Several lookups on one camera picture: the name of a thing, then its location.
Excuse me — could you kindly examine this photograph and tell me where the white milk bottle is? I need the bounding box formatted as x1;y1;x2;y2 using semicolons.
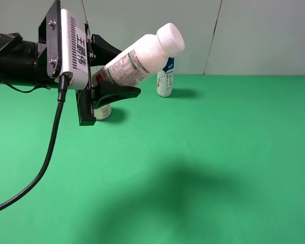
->
91;23;185;86

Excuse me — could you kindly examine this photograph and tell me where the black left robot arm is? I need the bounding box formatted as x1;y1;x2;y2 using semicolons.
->
0;1;141;126

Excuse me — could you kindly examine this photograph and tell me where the blue and white bottle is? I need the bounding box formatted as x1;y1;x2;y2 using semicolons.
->
157;57;174;97

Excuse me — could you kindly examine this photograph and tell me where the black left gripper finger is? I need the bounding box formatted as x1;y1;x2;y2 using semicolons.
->
91;81;141;108
87;34;121;67

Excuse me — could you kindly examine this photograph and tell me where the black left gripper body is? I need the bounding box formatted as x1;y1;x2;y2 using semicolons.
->
38;1;96;126

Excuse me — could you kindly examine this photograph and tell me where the purple lid cream can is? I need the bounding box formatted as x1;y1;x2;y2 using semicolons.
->
90;73;113;121

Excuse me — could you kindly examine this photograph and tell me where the black camera cable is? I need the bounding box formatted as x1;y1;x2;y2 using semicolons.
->
0;71;73;216

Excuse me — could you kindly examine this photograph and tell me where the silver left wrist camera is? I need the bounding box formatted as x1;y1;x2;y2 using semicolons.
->
48;9;89;90

